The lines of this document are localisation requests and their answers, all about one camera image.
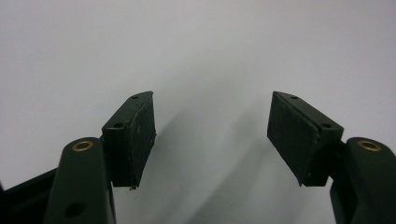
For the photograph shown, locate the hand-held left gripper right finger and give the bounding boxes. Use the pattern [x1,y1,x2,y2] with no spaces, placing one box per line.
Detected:
[266,91,396,224]

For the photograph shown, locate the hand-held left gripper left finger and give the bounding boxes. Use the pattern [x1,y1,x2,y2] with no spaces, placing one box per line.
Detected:
[43,91,157,224]

